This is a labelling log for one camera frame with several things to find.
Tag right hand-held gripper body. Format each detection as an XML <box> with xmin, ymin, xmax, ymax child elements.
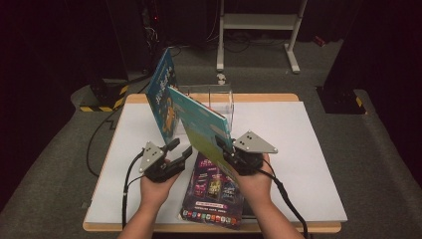
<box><xmin>223</xmin><ymin>129</ymin><xmax>279</xmax><ymax>176</ymax></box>

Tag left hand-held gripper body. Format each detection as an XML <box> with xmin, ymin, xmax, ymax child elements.
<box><xmin>138</xmin><ymin>141</ymin><xmax>182</xmax><ymax>183</ymax></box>

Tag teal animal picture book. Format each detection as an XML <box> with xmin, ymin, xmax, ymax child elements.
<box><xmin>167</xmin><ymin>85</ymin><xmax>237</xmax><ymax>185</ymax></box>

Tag clear acrylic book rack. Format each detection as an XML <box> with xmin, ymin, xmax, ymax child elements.
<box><xmin>174</xmin><ymin>84</ymin><xmax>235</xmax><ymax>134</ymax></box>

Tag blue picture book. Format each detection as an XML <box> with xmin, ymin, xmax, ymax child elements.
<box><xmin>145</xmin><ymin>48</ymin><xmax>181</xmax><ymax>144</ymax></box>

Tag purple book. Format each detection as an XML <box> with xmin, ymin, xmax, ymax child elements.
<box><xmin>178</xmin><ymin>151</ymin><xmax>246</xmax><ymax>231</ymax></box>

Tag person's left hand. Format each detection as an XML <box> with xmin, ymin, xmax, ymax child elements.
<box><xmin>139</xmin><ymin>172</ymin><xmax>182</xmax><ymax>208</ymax></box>

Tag person's right hand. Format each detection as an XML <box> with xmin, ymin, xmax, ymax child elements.
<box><xmin>233</xmin><ymin>152</ymin><xmax>275</xmax><ymax>207</ymax></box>

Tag black yellow striped base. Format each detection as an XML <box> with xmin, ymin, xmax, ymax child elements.
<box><xmin>79</xmin><ymin>79</ymin><xmax>129</xmax><ymax>114</ymax></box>
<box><xmin>316</xmin><ymin>86</ymin><xmax>368</xmax><ymax>116</ymax></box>

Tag black cabinet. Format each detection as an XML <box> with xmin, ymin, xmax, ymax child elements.
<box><xmin>105</xmin><ymin>0</ymin><xmax>163</xmax><ymax>73</ymax></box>

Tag white metal stand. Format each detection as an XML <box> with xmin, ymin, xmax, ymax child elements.
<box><xmin>216</xmin><ymin>0</ymin><xmax>309</xmax><ymax>75</ymax></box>

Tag left hand-held gripper black cable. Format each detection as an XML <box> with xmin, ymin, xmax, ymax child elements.
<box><xmin>121</xmin><ymin>150</ymin><xmax>147</xmax><ymax>231</ymax></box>

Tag hand-held gripper black cable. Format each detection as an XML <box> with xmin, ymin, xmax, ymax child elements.
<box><xmin>121</xmin><ymin>150</ymin><xmax>147</xmax><ymax>231</ymax></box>
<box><xmin>257</xmin><ymin>168</ymin><xmax>311</xmax><ymax>239</ymax></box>

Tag right hand-held gripper black cable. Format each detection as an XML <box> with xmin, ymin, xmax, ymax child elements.
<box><xmin>257</xmin><ymin>168</ymin><xmax>311</xmax><ymax>239</ymax></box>

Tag black floor cable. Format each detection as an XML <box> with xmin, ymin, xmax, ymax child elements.
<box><xmin>86</xmin><ymin>108</ymin><xmax>121</xmax><ymax>177</ymax></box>

